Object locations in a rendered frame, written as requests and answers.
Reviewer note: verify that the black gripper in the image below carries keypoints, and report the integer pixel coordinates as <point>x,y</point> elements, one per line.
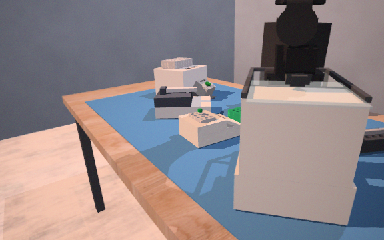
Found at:
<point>271,76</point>

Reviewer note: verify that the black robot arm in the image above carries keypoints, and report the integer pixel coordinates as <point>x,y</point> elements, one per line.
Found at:
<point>295,27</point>

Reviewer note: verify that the green tube rack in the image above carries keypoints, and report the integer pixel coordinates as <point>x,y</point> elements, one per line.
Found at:
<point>235,114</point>

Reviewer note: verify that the blue bench mat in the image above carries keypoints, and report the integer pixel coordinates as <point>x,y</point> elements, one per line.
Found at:
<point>206,174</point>

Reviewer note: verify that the cream block with rows of round holes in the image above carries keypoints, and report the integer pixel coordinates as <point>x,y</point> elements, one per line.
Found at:
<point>184,74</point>

